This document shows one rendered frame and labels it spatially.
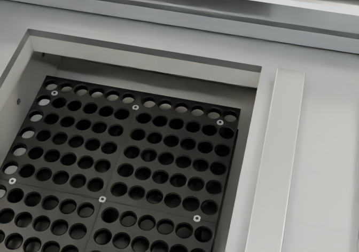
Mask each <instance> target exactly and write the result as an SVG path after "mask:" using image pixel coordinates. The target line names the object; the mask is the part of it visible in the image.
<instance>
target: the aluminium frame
mask: <svg viewBox="0 0 359 252"><path fill-rule="evenodd" d="M10 1H17V2H24V3H31V4H37V5H44V6H51V7H57V8H62V9H69V10H75V11H82V12H89V13H96V14H103V15H110V16H114V17H120V18H127V19H134V20H141V21H148V22H155V23H161V24H165V25H172V26H179V27H186V28H193V29H200V30H206V31H210V32H217V33H224V34H231V35H238V36H245V37H251V38H258V39H263V40H270V41H276V42H283V43H290V44H296V45H303V46H310V47H315V48H321V49H328V50H335V51H342V52H349V53H355V54H359V0H10Z"/></svg>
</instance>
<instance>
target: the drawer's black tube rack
mask: <svg viewBox="0 0 359 252"><path fill-rule="evenodd" d="M141 94H142V92H140V94H139V97H138V100H137V103H136V105H134V106H133V107H129V106H124V105H118V104H111V103H106V102H102V101H96V100H90V99H84V98H78V97H72V96H67V95H63V94H58V92H57V91H52V93H51V92H45V91H39V92H38V94H37V96H36V98H35V99H34V101H33V103H32V105H31V107H30V109H29V111H28V113H27V115H26V117H25V119H24V121H23V123H22V125H21V127H20V129H19V131H18V133H17V135H16V137H15V139H14V141H13V143H12V145H11V147H10V149H9V151H8V153H7V155H6V157H5V159H4V161H3V163H2V165H1V167H0V190H5V191H6V193H5V195H4V196H3V197H2V198H0V252H213V250H214V245H215V240H216V235H217V230H218V225H219V222H220V217H221V212H222V208H223V202H224V198H225V193H226V190H227V184H228V180H229V175H230V170H231V165H232V160H233V155H234V152H235V147H236V142H237V137H238V129H237V125H232V124H226V123H223V121H222V120H218V121H217V122H214V121H208V120H202V119H196V118H192V117H186V116H180V115H175V114H169V113H163V112H157V111H151V110H147V109H141V108H139V107H138V105H137V104H138V101H139V99H140V96H141ZM42 99H48V100H49V101H50V102H49V103H48V104H46V105H39V104H38V102H39V101H40V100H42ZM34 115H42V118H41V119H40V120H39V121H35V122H34V121H31V120H30V119H31V117H32V116H34ZM26 131H33V132H34V135H33V136H32V137H30V138H23V137H22V135H23V134H24V133H25V132H26ZM18 148H25V149H26V151H25V153H24V154H23V155H20V156H16V155H14V154H13V153H14V151H15V150H17V149H18ZM9 166H16V167H18V168H17V170H16V172H14V173H12V174H6V173H4V171H5V169H6V168H7V167H9Z"/></svg>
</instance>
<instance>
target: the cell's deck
mask: <svg viewBox="0 0 359 252"><path fill-rule="evenodd" d="M34 51H37V52H44V53H50V54H56V55H60V56H67V57H73V58H79V59H85V60H92V61H98V62H104V63H108V64H115V65H121V66H127V67H133V68H140V69H146V70H152V71H156V72H163V73H169V74H175V75H182V76H188V77H194V78H200V79H204V80H211V81H217V82H223V83H230V84H236V85H242V86H248V87H253V88H257V93H256V98H255V104H254V109H253V114H252V119H251V125H250V128H249V133H248V138H247V144H246V149H245V154H244V159H243V165H242V168H241V173H240V179H239V184H238V189H237V194H236V199H235V205H234V208H233V213H232V219H231V224H230V229H229V234H228V239H227V245H226V248H225V252H244V251H245V246H246V240H247V234H248V228H249V222H250V218H251V212H252V206H253V201H254V194H255V189H256V183H257V177H258V173H259V167H260V162H261V155H262V150H263V144H264V138H265V134H266V128H267V122H268V116H269V111H270V105H271V99H272V93H273V89H274V83H275V77H276V71H277V68H282V69H289V70H295V71H299V72H305V73H306V75H305V83H304V88H303V96H302V103H301V111H300V119H299V127H298V134H297V139H296V147H295V155H294V162H293V170H292V178H291V186H290V193H289V198H288V205H287V213H286V221H285V229H284V236H283V244H282V252H357V242H358V220H359V54H355V53H349V52H342V51H335V50H328V49H321V48H315V47H310V46H303V45H296V44H290V43H283V42H276V41H270V40H263V39H258V38H251V37H245V36H238V35H231V34H224V33H217V32H213V31H206V30H200V29H193V28H186V27H179V26H172V25H165V24H161V23H155V22H148V21H141V20H134V19H127V18H120V17H114V16H110V15H103V14H96V13H89V12H82V11H75V10H69V9H62V8H57V7H51V6H44V5H37V4H31V3H24V2H17V1H10V0H0V114H1V112H2V110H3V108H4V106H5V104H6V103H7V101H8V99H9V97H10V95H11V93H12V91H13V90H14V88H15V86H16V84H17V82H18V80H19V78H20V76H21V75H22V73H23V71H24V69H25V68H26V66H27V64H28V62H29V60H30V58H31V56H32V54H33V53H34Z"/></svg>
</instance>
